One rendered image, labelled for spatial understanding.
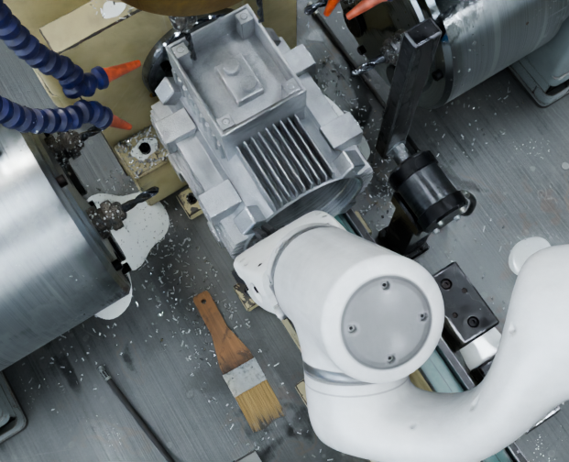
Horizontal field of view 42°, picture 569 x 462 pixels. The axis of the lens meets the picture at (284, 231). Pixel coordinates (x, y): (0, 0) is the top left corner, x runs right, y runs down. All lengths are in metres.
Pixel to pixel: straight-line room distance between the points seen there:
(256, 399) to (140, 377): 0.16
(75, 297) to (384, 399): 0.38
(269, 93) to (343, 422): 0.39
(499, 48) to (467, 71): 0.05
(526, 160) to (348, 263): 0.72
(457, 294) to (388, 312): 0.54
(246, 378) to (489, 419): 0.59
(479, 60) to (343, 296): 0.48
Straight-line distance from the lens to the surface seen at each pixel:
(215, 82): 0.81
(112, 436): 1.05
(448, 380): 0.93
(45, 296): 0.78
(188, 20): 0.66
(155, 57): 0.89
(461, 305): 1.00
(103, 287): 0.79
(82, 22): 0.84
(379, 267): 0.46
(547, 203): 1.14
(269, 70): 0.81
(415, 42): 0.68
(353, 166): 0.79
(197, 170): 0.82
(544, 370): 0.45
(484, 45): 0.87
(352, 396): 0.52
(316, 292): 0.48
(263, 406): 1.02
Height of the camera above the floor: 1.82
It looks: 73 degrees down
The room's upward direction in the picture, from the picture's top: 3 degrees counter-clockwise
